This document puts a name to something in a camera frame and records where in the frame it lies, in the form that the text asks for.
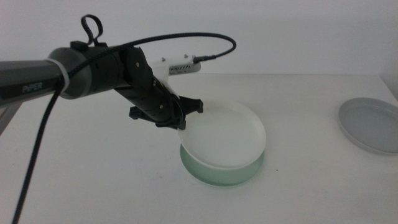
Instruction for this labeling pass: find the white shallow bowl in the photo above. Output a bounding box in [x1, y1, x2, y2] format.
[177, 99, 267, 170]

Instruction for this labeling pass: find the pale green shallow bowl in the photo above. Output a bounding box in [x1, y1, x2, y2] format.
[179, 143, 266, 187]

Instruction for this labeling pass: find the white zip tie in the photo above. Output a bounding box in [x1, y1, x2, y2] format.
[47, 58, 71, 91]

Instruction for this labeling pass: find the grey shallow bowl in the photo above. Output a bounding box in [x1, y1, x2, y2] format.
[338, 97, 398, 156]

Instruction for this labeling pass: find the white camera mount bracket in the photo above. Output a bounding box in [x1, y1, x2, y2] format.
[149, 58, 180, 96]

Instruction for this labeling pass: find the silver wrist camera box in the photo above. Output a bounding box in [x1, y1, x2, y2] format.
[167, 54, 201, 77]

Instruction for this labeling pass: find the thin black looped cable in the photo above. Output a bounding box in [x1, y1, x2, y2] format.
[81, 14, 104, 47]

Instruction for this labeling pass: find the black braided cable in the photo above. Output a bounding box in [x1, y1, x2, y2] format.
[11, 32, 238, 224]

